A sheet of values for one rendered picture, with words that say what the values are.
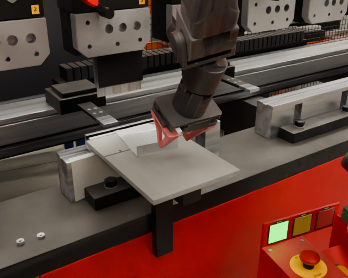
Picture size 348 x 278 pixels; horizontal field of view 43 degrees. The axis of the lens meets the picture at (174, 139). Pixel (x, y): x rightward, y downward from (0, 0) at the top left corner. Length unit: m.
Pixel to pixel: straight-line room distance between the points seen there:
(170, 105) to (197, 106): 0.05
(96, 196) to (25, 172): 2.08
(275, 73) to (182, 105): 0.88
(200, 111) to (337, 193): 0.72
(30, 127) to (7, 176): 1.84
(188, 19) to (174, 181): 0.29
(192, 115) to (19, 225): 0.40
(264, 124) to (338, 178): 0.26
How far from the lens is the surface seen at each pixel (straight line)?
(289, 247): 0.98
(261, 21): 1.05
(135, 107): 1.23
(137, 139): 0.89
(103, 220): 0.88
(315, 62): 1.69
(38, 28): 0.78
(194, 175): 0.76
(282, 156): 1.13
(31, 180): 2.87
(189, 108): 0.69
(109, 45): 0.84
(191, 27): 0.56
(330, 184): 1.30
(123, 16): 0.84
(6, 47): 0.77
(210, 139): 1.07
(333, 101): 1.38
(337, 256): 1.06
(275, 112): 1.19
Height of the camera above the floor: 1.38
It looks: 25 degrees down
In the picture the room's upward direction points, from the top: straight up
